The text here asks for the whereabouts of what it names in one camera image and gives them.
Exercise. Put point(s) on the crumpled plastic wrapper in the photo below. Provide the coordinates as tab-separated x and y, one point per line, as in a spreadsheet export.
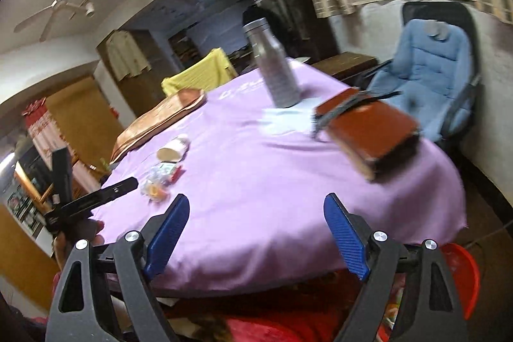
154	189

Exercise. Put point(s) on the beige hanging jacket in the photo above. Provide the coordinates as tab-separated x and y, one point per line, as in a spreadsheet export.
128	57

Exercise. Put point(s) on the red snack wrapper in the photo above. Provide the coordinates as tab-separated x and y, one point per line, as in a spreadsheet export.
176	173

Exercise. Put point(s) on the brown wardrobe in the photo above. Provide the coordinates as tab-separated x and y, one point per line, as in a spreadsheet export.
152	89

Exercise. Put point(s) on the blue padded office chair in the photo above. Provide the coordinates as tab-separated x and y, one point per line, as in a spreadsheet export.
425	65

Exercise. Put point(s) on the paper cup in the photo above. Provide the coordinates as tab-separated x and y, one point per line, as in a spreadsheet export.
172	151

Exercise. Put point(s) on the brown leather book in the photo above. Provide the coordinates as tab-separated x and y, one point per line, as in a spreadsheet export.
372	129

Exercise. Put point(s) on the red patterned cloth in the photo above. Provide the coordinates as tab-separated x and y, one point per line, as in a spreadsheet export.
280	330

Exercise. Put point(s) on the person's left hand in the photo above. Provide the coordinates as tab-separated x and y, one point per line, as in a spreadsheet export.
98	232

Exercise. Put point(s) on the white track spotlight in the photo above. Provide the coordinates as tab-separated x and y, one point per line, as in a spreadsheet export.
89	9

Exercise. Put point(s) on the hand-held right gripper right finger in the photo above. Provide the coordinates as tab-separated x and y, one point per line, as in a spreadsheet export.
346	234

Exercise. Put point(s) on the brown wooden side table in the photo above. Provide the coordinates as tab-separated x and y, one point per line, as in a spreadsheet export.
344	65

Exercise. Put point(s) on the wooden shelf unit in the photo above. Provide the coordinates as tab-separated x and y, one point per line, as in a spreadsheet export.
28	181

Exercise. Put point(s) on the red plastic basket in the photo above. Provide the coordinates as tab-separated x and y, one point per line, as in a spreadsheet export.
465	278

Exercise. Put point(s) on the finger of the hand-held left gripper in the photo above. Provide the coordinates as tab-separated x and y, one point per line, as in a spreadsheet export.
120	187

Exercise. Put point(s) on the white crumpled wrapper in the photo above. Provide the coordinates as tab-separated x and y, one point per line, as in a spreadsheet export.
160	169

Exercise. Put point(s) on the pink printed door curtain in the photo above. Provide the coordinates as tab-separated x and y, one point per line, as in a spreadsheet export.
44	141

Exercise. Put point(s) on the brown pillow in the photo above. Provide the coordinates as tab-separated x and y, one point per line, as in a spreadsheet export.
160	117

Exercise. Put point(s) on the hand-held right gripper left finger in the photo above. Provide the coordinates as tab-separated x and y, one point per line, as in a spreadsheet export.
168	234

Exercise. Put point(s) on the silver metal bottle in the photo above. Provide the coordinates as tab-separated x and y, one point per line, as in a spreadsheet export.
276	73

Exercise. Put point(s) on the yellow draped cloth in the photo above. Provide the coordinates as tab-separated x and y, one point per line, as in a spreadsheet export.
200	73

